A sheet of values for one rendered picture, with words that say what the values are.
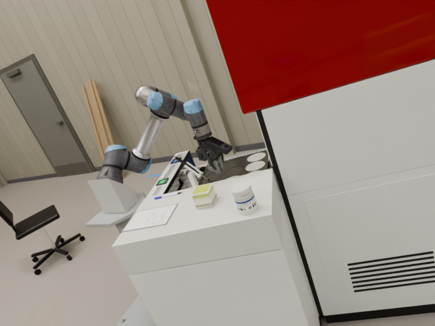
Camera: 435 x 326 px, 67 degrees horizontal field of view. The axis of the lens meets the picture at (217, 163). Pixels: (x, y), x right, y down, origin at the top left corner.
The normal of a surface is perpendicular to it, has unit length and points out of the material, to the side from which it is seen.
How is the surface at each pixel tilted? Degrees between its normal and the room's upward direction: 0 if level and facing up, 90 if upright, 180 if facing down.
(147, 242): 90
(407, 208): 90
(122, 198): 90
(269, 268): 90
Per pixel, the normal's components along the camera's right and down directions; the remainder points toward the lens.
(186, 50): -0.42, 0.47
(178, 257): -0.15, 0.43
